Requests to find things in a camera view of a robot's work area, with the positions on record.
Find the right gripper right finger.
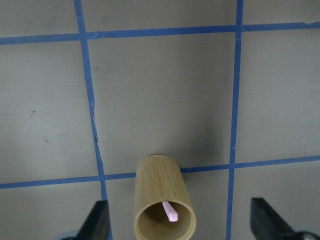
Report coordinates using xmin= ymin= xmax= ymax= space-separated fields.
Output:
xmin=250 ymin=197 xmax=300 ymax=240

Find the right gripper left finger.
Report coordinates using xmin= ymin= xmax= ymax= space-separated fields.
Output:
xmin=75 ymin=200 xmax=110 ymax=240

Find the pink chopstick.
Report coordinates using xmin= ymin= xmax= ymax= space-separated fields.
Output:
xmin=162 ymin=201 xmax=179 ymax=223

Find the bamboo chopstick holder cup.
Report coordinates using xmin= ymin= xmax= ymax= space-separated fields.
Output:
xmin=133 ymin=154 xmax=197 ymax=240

